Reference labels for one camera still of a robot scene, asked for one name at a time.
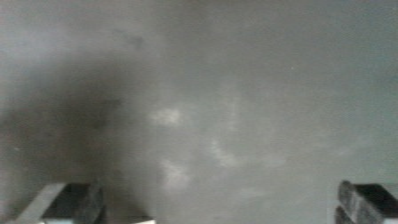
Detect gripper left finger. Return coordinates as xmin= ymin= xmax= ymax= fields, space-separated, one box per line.
xmin=14 ymin=183 xmax=106 ymax=224

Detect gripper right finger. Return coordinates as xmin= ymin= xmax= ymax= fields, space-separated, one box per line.
xmin=334 ymin=181 xmax=398 ymax=224

